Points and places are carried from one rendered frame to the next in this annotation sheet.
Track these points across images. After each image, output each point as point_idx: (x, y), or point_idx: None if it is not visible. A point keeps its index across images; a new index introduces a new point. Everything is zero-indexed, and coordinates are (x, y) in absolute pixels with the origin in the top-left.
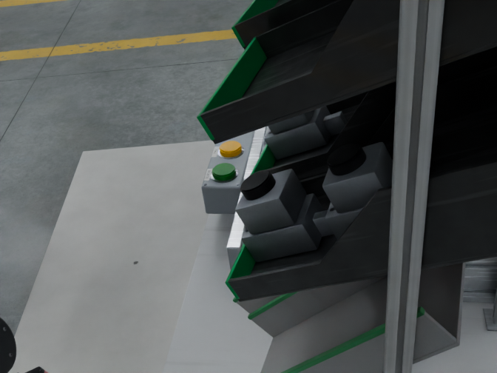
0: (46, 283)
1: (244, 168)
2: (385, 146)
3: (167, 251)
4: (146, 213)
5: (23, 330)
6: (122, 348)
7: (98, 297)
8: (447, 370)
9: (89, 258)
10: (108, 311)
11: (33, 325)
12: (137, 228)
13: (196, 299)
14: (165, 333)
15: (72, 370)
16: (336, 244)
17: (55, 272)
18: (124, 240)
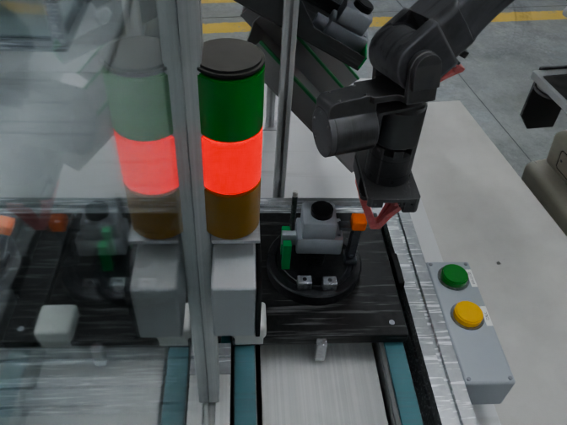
0: (558, 241)
1: (435, 288)
2: None
3: (477, 276)
4: (536, 323)
5: (537, 205)
6: (454, 197)
7: (503, 230)
8: None
9: (544, 266)
10: (485, 220)
11: (533, 208)
12: (529, 302)
13: (422, 232)
14: (430, 207)
15: (477, 183)
16: None
17: (562, 250)
18: (529, 287)
